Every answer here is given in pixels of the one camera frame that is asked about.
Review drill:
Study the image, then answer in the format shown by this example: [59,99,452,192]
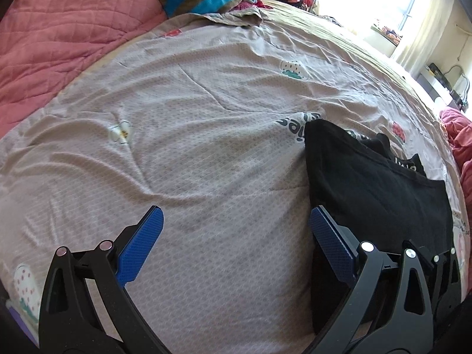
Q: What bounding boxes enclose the beige bed cover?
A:
[258,0,419,83]

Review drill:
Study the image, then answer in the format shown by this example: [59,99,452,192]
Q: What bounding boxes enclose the pink crumpled cloth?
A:
[438,106,472,178]

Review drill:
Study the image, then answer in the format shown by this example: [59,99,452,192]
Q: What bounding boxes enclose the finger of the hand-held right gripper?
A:
[429,245,464,322]

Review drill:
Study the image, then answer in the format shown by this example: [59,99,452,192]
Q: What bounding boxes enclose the printed mauve bed sheet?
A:
[0,10,472,354]

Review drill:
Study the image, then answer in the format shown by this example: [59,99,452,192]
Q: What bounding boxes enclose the black pants with orange cuffs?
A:
[304,119,457,337]

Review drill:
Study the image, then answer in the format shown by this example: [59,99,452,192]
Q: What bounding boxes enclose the cream curtain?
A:
[390,0,470,79]

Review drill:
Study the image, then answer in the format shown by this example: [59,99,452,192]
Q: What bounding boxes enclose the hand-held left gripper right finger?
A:
[309,206,436,354]

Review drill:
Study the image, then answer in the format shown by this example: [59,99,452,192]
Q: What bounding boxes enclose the pink quilted pillow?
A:
[0,0,169,138]

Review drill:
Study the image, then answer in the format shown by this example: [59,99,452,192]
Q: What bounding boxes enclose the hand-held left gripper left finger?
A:
[37,205,170,354]

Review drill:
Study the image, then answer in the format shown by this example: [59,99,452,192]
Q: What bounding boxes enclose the white side shelf with devices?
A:
[416,62,472,112]

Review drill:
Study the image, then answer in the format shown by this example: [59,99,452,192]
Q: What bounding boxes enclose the windowsill clutter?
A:
[370,23,403,47]

